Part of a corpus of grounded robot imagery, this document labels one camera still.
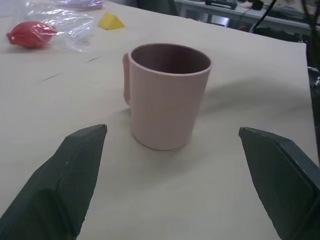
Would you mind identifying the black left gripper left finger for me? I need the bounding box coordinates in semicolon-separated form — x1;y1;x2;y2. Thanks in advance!
0;123;108;240

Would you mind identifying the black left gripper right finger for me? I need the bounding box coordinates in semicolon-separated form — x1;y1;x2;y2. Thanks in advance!
238;126;320;240

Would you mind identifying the pink ribbed plastic mug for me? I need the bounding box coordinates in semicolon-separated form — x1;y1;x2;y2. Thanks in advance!
122;43;213;152

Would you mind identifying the red rounded plastic toy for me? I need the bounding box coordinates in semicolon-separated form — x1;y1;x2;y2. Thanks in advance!
6;21;59;49

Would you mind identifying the clear plastic bag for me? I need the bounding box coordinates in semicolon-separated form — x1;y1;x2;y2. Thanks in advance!
21;0;105;54

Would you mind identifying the yellow wedge block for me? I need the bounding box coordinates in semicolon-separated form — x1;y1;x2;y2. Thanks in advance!
97;12;126;31

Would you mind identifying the black cable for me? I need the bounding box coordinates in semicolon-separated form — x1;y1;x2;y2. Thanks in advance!
249;0;278;33

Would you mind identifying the grey metal shelf frame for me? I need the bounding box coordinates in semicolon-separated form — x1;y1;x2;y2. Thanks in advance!
174;0;313;35

